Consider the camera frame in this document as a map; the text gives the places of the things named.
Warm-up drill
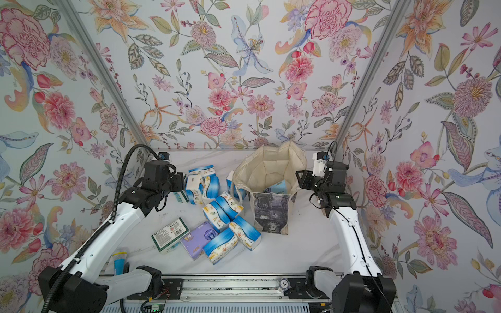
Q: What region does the light blue tissue pack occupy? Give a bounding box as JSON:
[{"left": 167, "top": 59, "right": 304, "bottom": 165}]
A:
[{"left": 264, "top": 180, "right": 288, "bottom": 194}]

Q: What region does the aluminium corner post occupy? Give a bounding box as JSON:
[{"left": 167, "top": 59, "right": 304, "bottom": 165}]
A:
[
  {"left": 54, "top": 0, "right": 150, "bottom": 146},
  {"left": 333, "top": 1, "right": 410, "bottom": 160}
]

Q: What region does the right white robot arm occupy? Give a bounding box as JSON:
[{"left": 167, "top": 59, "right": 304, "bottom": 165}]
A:
[{"left": 296, "top": 160, "right": 396, "bottom": 312}]

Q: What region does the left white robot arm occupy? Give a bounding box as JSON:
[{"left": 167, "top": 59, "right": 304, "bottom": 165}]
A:
[{"left": 38, "top": 160, "right": 185, "bottom": 312}]

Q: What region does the blue microphone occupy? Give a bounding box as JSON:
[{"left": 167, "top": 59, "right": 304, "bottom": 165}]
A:
[{"left": 111, "top": 251, "right": 127, "bottom": 276}]

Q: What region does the green white tissue box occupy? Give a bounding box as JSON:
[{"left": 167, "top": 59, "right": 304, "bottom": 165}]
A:
[{"left": 151, "top": 217, "right": 190, "bottom": 252}]

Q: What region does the aluminium corner post right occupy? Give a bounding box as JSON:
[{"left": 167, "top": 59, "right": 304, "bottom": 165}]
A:
[{"left": 333, "top": 1, "right": 410, "bottom": 160}]

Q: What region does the purple tissue pack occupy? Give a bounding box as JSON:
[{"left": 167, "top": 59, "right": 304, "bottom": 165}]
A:
[{"left": 181, "top": 221, "right": 218, "bottom": 260}]

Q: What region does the blue floral tissue pack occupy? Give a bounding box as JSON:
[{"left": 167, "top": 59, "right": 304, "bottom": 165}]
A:
[
  {"left": 228, "top": 216, "right": 262, "bottom": 250},
  {"left": 203, "top": 201, "right": 231, "bottom": 233},
  {"left": 203, "top": 228, "right": 239, "bottom": 265},
  {"left": 215, "top": 192, "right": 244, "bottom": 220}
]

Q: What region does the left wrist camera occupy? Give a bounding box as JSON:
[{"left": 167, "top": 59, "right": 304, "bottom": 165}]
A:
[{"left": 158, "top": 152, "right": 170, "bottom": 162}]

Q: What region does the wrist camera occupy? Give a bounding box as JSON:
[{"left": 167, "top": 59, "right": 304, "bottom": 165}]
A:
[
  {"left": 158, "top": 152, "right": 170, "bottom": 162},
  {"left": 313, "top": 151, "right": 330, "bottom": 177}
]

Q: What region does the blue tissue pack by bag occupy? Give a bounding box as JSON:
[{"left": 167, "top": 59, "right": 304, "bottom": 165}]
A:
[{"left": 226, "top": 170, "right": 247, "bottom": 201}]

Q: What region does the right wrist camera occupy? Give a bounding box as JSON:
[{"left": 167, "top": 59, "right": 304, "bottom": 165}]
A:
[{"left": 313, "top": 151, "right": 330, "bottom": 177}]

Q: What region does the metal base rail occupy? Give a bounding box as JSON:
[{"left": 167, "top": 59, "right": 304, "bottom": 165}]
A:
[{"left": 103, "top": 274, "right": 334, "bottom": 312}]

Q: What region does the blue floral tissue pack front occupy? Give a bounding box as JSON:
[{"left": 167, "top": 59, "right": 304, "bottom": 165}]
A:
[{"left": 203, "top": 228, "right": 239, "bottom": 265}]

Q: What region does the aluminium corner post left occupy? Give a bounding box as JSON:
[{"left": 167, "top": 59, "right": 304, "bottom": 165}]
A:
[{"left": 54, "top": 0, "right": 150, "bottom": 146}]

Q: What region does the beige canvas bag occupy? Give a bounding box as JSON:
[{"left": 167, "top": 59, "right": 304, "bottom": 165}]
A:
[{"left": 229, "top": 142, "right": 307, "bottom": 236}]

